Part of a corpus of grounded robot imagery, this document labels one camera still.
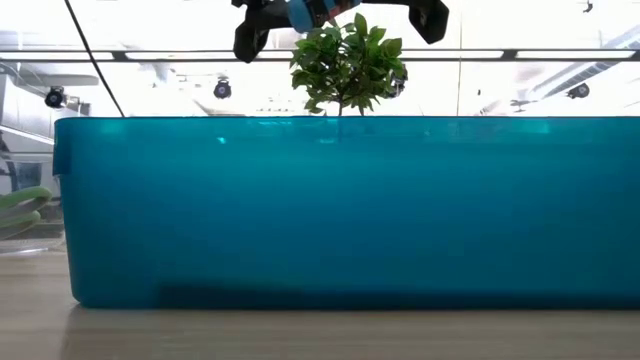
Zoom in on thin black hanging cable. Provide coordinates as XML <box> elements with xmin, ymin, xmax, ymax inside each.
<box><xmin>63</xmin><ymin>0</ymin><xmax>126</xmax><ymax>118</ymax></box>

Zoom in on green handled scissors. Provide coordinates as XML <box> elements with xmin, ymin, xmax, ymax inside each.
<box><xmin>0</xmin><ymin>185</ymin><xmax>54</xmax><ymax>240</ymax></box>

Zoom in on long ceiling light rail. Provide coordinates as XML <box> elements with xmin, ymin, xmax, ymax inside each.
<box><xmin>0</xmin><ymin>48</ymin><xmax>640</xmax><ymax>63</ymax></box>

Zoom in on large teal plastic tray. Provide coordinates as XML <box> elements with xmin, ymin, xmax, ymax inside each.
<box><xmin>52</xmin><ymin>115</ymin><xmax>640</xmax><ymax>310</ymax></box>

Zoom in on clear plastic tray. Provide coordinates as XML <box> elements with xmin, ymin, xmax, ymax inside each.
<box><xmin>0</xmin><ymin>149</ymin><xmax>66</xmax><ymax>257</ymax></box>

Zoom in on green potted plant black pot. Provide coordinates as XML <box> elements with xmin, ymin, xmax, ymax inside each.
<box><xmin>289</xmin><ymin>12</ymin><xmax>409</xmax><ymax>117</ymax></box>

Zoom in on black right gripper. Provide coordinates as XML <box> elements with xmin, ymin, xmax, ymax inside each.
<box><xmin>231</xmin><ymin>0</ymin><xmax>451</xmax><ymax>64</ymax></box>

